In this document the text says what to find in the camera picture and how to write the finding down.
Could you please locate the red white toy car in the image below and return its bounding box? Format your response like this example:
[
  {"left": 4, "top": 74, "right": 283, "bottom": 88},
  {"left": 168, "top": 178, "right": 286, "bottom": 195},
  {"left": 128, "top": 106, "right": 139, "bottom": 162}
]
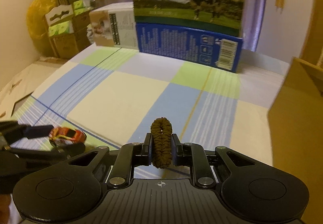
[{"left": 49, "top": 127, "right": 86, "bottom": 147}]

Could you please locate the brown hair scrunchie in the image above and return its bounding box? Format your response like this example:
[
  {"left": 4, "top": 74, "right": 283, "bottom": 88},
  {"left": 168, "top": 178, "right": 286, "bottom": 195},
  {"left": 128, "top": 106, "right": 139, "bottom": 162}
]
[{"left": 151, "top": 117, "right": 172, "bottom": 169}]

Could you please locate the checkered bed sheet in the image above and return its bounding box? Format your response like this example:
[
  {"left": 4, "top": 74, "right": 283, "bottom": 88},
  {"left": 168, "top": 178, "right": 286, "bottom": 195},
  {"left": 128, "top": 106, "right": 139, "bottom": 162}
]
[{"left": 12, "top": 45, "right": 288, "bottom": 164}]

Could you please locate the blue carton box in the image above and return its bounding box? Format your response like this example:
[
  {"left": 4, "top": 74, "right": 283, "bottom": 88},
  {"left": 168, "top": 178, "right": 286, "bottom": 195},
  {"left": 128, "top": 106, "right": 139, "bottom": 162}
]
[{"left": 136, "top": 23, "right": 242, "bottom": 73}]

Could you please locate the brown cardboard box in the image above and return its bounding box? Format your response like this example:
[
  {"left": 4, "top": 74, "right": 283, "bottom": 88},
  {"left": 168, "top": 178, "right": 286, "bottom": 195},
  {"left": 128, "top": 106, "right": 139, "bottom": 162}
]
[{"left": 268, "top": 58, "right": 323, "bottom": 223}]

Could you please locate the yellow plastic bag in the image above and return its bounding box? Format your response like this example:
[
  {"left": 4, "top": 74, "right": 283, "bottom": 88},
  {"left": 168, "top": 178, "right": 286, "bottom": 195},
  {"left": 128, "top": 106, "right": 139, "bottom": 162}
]
[{"left": 26, "top": 0, "right": 57, "bottom": 57}]

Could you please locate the cardboard box with tissues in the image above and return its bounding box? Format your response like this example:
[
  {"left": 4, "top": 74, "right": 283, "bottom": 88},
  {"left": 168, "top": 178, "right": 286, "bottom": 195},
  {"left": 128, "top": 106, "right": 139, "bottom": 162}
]
[{"left": 45, "top": 0, "right": 93, "bottom": 59}]

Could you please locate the beige product box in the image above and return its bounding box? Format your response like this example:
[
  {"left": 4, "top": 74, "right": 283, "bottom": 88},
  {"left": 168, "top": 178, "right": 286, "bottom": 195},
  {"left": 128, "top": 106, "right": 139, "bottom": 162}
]
[{"left": 89, "top": 2, "right": 138, "bottom": 49}]

